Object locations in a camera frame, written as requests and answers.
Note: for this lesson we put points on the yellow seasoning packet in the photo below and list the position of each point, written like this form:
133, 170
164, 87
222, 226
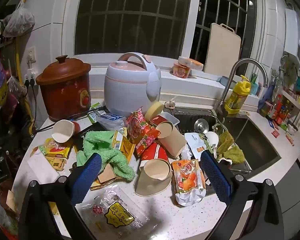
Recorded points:
55, 163

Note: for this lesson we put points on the brown cardboard piece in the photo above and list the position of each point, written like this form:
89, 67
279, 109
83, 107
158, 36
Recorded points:
106, 175

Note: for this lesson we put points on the brown paper cup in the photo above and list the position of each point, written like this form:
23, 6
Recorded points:
172, 140

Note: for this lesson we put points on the clear bag of dried goods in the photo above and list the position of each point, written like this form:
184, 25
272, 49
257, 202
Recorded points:
18, 22

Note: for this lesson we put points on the clear plastic container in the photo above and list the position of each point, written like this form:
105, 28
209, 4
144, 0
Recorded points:
171, 117

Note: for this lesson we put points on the green towel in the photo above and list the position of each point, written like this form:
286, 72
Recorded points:
97, 142

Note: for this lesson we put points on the steel kitchen sink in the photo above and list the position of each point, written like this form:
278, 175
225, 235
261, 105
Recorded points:
252, 140

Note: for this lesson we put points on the beige paper cup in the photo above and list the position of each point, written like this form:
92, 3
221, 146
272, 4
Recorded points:
152, 187

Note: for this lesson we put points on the garlic bulb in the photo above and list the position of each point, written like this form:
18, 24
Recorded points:
170, 103

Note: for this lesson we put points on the green white packet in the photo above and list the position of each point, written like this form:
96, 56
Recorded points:
93, 116

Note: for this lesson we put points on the white paper napkin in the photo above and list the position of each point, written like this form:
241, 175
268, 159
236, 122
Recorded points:
40, 167

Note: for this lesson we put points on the cluster of seasoning bottles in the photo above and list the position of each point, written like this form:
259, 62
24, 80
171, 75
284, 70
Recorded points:
281, 112

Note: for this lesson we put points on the white plug adapter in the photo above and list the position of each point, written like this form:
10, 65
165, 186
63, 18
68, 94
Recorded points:
30, 76

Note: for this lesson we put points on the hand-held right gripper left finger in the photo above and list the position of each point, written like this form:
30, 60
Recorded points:
86, 180

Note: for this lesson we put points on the white wall socket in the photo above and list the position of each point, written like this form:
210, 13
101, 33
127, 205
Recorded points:
31, 55

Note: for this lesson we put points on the blue hanging cloth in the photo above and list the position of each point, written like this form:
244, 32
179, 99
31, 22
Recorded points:
265, 100

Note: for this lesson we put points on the olive green dishcloth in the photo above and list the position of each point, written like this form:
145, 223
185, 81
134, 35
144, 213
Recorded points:
232, 152

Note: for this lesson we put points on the yellow sponge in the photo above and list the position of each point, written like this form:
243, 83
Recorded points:
155, 108

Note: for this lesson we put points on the beige cutting board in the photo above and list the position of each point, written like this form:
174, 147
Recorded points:
222, 52

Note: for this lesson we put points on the flat round orange container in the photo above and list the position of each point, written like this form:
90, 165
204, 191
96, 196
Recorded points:
191, 63

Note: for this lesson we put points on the clear wrapper yellow label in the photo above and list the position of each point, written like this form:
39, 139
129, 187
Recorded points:
115, 212

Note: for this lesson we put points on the brown clay slow cooker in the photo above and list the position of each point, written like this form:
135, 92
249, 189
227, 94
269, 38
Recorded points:
65, 92

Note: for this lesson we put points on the orange instant noodle bowl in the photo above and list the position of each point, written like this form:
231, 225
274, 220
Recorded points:
181, 71

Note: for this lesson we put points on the yellow dish soap bottle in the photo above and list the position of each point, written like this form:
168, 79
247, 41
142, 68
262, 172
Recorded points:
236, 97

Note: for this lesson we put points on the red floral snack packet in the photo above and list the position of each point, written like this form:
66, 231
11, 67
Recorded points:
140, 130

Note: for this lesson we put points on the white paper cup red outside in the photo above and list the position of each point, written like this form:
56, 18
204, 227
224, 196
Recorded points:
62, 130

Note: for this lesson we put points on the orange juice pouch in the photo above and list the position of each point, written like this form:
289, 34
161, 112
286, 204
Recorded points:
187, 180

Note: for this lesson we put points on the steel ladle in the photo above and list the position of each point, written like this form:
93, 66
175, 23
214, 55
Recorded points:
202, 125

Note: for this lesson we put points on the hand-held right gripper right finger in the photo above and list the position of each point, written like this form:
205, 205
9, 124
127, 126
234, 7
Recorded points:
216, 177

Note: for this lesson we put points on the blue tissue packet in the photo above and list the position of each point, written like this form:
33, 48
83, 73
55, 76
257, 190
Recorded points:
110, 118

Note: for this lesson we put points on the white ceramic spoon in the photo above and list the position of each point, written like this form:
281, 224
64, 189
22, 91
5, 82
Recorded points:
212, 138

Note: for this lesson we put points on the red paper bowl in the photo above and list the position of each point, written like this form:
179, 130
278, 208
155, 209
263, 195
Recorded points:
152, 151

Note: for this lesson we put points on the yellow wafer packet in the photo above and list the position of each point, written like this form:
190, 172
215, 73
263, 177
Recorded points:
57, 151

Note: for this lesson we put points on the white plastic bag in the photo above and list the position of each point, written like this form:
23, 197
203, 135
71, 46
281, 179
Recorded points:
193, 142

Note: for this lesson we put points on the yellow gas pipe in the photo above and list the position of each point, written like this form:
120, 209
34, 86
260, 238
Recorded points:
17, 55

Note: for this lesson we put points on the white pink rice cooker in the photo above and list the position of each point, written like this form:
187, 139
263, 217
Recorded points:
127, 87

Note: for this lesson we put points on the steel sink faucet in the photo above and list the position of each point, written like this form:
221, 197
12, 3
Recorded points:
245, 61

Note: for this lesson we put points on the white hanging cutting board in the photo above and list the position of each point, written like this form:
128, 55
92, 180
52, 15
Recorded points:
291, 30

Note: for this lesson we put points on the barred kitchen window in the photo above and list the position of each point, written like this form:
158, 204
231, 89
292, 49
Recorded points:
130, 17

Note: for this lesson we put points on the yellow drink carton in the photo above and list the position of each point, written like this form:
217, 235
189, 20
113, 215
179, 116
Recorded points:
125, 147

